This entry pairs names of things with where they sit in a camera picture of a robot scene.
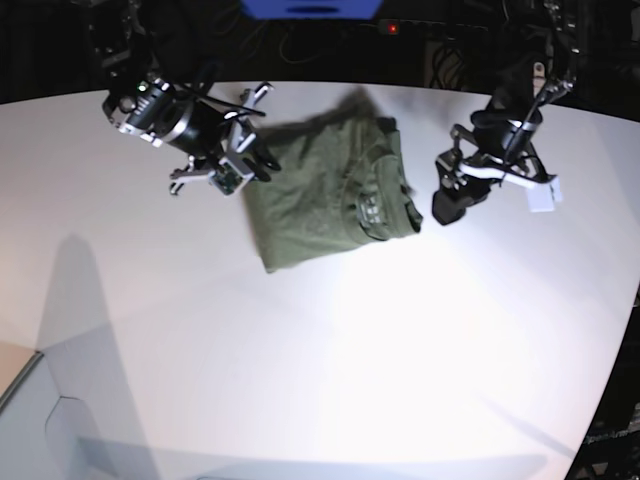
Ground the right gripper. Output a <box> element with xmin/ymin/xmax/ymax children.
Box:
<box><xmin>167</xmin><ymin>82</ymin><xmax>281</xmax><ymax>195</ymax></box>

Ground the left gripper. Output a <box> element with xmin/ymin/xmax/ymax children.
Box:
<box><xmin>432</xmin><ymin>124</ymin><xmax>558</xmax><ymax>226</ymax></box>

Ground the green t-shirt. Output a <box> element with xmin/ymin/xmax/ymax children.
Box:
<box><xmin>243</xmin><ymin>90</ymin><xmax>423</xmax><ymax>273</ymax></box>

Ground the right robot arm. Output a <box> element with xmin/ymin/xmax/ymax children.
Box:
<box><xmin>80</xmin><ymin>1</ymin><xmax>281</xmax><ymax>196</ymax></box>

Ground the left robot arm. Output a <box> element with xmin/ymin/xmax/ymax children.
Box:
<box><xmin>432</xmin><ymin>1</ymin><xmax>580</xmax><ymax>226</ymax></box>

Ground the blue box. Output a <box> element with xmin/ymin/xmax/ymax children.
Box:
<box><xmin>241</xmin><ymin>0</ymin><xmax>382</xmax><ymax>20</ymax></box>

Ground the black power strip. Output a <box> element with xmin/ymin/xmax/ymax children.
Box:
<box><xmin>375</xmin><ymin>18</ymin><xmax>489</xmax><ymax>41</ymax></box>

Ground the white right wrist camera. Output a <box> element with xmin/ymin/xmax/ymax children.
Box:
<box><xmin>207</xmin><ymin>158</ymin><xmax>254</xmax><ymax>196</ymax></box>

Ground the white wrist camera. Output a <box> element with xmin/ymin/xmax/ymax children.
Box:
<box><xmin>526</xmin><ymin>177</ymin><xmax>563</xmax><ymax>213</ymax></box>
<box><xmin>207</xmin><ymin>158</ymin><xmax>254</xmax><ymax>196</ymax></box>

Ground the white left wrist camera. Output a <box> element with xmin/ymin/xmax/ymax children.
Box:
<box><xmin>526</xmin><ymin>177</ymin><xmax>563</xmax><ymax>213</ymax></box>

